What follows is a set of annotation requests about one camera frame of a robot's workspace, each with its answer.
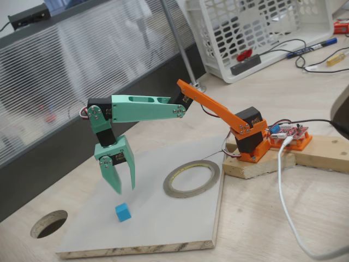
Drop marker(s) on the green gripper black servo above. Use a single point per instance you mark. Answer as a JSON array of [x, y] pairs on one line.
[[124, 148]]

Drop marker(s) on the blue cube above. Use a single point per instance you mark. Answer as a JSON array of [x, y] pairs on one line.
[[123, 214]]

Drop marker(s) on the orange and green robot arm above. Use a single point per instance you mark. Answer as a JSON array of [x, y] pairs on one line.
[[141, 110]]

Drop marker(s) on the white-topped plywood board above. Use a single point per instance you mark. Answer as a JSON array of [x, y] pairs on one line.
[[152, 218]]

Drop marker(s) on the frosted glass desk partition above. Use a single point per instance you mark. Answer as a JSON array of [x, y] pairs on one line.
[[81, 68]]

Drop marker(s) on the metal pole with foot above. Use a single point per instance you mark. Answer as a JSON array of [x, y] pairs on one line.
[[200, 88]]

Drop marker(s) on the short pale wooden base block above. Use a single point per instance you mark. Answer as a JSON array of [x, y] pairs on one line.
[[261, 166]]

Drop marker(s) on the black rectangular block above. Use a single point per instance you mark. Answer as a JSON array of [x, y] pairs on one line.
[[245, 65]]

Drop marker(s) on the small red clip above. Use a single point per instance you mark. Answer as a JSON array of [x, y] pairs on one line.
[[244, 55]]

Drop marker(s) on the red controller circuit board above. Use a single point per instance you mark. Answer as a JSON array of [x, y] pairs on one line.
[[294, 132]]

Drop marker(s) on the black device on partition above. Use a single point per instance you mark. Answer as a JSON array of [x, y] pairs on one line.
[[30, 16]]

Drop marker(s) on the long wooden base plank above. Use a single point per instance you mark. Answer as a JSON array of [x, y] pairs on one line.
[[327, 152]]

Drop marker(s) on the blue marker pen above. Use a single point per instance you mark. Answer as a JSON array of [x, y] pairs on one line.
[[310, 48]]

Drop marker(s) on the dark grey rounded object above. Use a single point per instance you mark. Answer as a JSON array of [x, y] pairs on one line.
[[342, 109]]

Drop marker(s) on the white plastic mesh basket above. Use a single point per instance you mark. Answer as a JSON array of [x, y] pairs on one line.
[[319, 19]]

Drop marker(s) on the small red box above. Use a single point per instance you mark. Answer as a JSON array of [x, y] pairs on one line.
[[342, 27]]

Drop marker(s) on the orange circuit board mount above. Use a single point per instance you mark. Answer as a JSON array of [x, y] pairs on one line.
[[302, 143]]

